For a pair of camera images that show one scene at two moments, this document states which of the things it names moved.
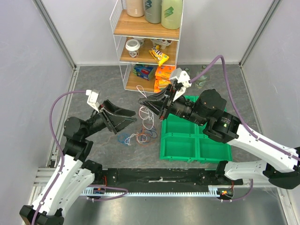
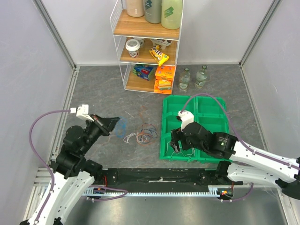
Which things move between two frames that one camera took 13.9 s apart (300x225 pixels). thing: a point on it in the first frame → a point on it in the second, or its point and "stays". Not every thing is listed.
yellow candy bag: (160, 57) stays
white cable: (146, 114) → (193, 148)
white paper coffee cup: (132, 45) stays
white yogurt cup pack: (162, 43) stays
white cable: (137, 134) stays
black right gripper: (165, 102) → (177, 138)
